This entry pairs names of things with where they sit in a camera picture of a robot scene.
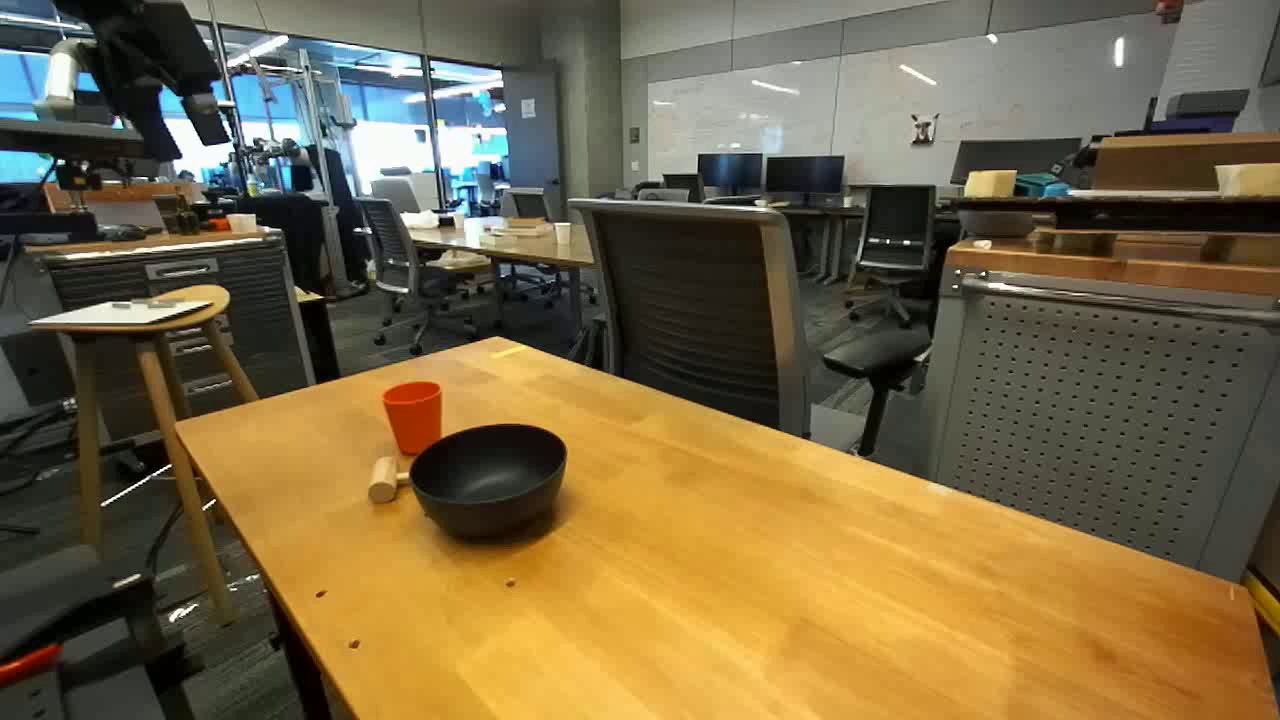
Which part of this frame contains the yellow tape strip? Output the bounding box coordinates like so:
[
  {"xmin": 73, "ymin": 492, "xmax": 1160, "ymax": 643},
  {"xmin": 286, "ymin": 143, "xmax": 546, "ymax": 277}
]
[{"xmin": 1242, "ymin": 574, "xmax": 1280, "ymax": 641}]

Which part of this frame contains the grey drawer cabinet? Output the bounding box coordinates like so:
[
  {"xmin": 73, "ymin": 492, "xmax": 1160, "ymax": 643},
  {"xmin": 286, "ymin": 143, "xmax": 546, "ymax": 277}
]
[{"xmin": 29, "ymin": 228, "xmax": 320, "ymax": 445}]

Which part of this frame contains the grey mesh office chair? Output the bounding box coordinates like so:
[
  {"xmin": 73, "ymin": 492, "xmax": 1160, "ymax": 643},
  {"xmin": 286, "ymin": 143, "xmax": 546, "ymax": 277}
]
[{"xmin": 567, "ymin": 196, "xmax": 814, "ymax": 439}]

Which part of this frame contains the yellow foam block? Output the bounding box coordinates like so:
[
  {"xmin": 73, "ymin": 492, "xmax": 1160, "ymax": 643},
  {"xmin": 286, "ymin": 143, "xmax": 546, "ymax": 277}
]
[
  {"xmin": 961, "ymin": 165, "xmax": 1020, "ymax": 205},
  {"xmin": 1212, "ymin": 160, "xmax": 1280, "ymax": 202}
]

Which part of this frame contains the light wooden office desk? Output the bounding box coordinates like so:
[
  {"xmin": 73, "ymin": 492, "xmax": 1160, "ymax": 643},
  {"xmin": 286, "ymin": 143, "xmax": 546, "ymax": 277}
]
[{"xmin": 401, "ymin": 213, "xmax": 601, "ymax": 271}]

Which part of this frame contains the white cylinder on shelf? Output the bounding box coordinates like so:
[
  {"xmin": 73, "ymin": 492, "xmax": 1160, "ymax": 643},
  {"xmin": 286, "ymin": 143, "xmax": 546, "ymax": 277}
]
[{"xmin": 36, "ymin": 35, "xmax": 83, "ymax": 111}]

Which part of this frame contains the black office chair seat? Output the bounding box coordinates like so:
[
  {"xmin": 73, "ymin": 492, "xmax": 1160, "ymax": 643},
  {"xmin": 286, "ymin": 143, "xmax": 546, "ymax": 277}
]
[{"xmin": 819, "ymin": 319, "xmax": 937, "ymax": 460}]

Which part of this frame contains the black bowl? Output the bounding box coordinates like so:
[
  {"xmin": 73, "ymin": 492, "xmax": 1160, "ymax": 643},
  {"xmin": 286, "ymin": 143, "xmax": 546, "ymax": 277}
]
[{"xmin": 408, "ymin": 422, "xmax": 570, "ymax": 546}]

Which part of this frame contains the red handle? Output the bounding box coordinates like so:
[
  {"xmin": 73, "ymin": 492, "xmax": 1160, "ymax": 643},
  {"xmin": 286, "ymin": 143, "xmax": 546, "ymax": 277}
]
[{"xmin": 0, "ymin": 641, "xmax": 66, "ymax": 691}]

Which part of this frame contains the wooden stool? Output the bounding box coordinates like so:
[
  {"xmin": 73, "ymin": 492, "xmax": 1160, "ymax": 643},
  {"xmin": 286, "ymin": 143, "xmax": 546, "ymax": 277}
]
[{"xmin": 56, "ymin": 282, "xmax": 265, "ymax": 625}]

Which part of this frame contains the large wooden box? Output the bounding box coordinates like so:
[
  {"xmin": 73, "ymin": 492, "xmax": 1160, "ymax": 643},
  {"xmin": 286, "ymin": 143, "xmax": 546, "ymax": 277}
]
[{"xmin": 1088, "ymin": 130, "xmax": 1280, "ymax": 191}]

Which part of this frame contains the grey swivel office chair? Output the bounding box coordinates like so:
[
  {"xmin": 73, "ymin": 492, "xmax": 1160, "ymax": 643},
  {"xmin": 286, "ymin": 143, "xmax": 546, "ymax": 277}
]
[{"xmin": 352, "ymin": 196, "xmax": 500, "ymax": 358}]

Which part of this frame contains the small wooden cylinder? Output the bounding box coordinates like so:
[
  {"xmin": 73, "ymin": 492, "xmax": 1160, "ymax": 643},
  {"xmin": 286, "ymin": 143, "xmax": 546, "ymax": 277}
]
[{"xmin": 363, "ymin": 453, "xmax": 413, "ymax": 510}]

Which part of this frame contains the white board on stool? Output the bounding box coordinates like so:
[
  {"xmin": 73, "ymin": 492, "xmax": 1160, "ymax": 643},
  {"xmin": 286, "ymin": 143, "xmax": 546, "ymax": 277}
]
[{"xmin": 29, "ymin": 293, "xmax": 215, "ymax": 338}]

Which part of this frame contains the dark flat screen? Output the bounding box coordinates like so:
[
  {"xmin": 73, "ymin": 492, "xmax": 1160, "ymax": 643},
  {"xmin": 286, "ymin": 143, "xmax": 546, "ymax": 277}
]
[{"xmin": 948, "ymin": 137, "xmax": 1082, "ymax": 189}]

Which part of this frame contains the black computer monitor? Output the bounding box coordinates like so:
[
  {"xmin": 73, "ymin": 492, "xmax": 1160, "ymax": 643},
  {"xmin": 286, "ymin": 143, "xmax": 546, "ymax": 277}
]
[
  {"xmin": 691, "ymin": 148, "xmax": 768, "ymax": 205},
  {"xmin": 762, "ymin": 154, "xmax": 846, "ymax": 205}
]

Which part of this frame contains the orange plastic cup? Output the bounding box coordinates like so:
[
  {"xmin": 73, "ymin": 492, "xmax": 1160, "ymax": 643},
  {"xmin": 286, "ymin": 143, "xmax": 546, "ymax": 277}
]
[{"xmin": 380, "ymin": 379, "xmax": 443, "ymax": 460}]

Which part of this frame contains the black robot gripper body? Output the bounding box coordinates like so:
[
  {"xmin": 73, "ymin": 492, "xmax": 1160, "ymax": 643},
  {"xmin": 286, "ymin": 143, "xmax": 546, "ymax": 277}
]
[{"xmin": 51, "ymin": 0, "xmax": 224, "ymax": 109}]

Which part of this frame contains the black mesh office chair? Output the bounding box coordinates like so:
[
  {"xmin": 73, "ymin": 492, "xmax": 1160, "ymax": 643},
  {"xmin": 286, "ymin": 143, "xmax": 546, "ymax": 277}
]
[{"xmin": 842, "ymin": 179, "xmax": 945, "ymax": 326}]

